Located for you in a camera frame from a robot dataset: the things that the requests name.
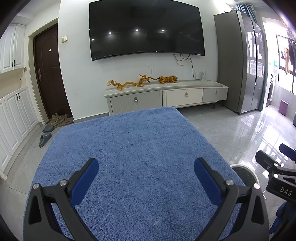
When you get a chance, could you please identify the white washing machine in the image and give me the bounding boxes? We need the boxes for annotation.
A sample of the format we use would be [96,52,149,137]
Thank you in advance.
[265,73,276,107]

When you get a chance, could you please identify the teal bin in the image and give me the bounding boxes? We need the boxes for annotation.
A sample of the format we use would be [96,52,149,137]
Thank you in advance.
[292,112,296,127]

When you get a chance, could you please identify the hanging dark clothes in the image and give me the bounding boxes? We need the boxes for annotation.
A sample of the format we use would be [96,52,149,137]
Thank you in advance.
[280,38,295,74]

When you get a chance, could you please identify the white wall cupboards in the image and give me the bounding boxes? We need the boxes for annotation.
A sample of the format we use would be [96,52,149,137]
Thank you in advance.
[1,24,38,181]

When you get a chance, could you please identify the brown entrance door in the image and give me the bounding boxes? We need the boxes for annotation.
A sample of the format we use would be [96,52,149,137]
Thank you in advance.
[34,24,72,119]

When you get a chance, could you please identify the purple storage box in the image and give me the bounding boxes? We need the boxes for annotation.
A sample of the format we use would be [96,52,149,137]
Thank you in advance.
[278,99,289,116]

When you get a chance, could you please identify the golden dragon figurine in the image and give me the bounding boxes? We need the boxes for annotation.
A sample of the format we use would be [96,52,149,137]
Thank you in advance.
[107,75,158,90]

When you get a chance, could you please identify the golden tiger figurine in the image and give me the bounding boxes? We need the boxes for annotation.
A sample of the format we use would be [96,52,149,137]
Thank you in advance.
[157,75,178,84]

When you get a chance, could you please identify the grey refrigerator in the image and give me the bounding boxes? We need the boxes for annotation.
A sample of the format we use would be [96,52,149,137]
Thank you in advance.
[214,11,265,114]

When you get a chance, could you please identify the blue towel mat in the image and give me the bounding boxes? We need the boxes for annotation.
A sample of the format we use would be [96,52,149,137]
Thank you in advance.
[33,108,242,240]

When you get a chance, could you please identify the grey slipper far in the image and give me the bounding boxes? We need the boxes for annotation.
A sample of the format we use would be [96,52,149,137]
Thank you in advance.
[42,125,55,133]

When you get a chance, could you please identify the tan shoes pile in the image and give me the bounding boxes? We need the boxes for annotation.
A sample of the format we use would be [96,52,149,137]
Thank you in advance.
[49,113,74,127]

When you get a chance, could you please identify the white TV cabinet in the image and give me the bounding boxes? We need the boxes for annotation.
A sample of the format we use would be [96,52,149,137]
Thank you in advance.
[104,80,228,115]

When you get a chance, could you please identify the black wall television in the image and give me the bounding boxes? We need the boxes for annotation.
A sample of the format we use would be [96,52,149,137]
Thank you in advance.
[89,1,205,61]

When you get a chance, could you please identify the grey slipper near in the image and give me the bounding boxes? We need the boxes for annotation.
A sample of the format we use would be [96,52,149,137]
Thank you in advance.
[39,133,52,148]

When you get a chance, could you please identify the grey slipper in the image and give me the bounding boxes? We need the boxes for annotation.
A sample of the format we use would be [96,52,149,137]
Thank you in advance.
[39,133,52,148]
[42,125,55,133]

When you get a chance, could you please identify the white round trash bin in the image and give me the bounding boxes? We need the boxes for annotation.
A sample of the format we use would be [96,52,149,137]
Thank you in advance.
[230,164,260,190]

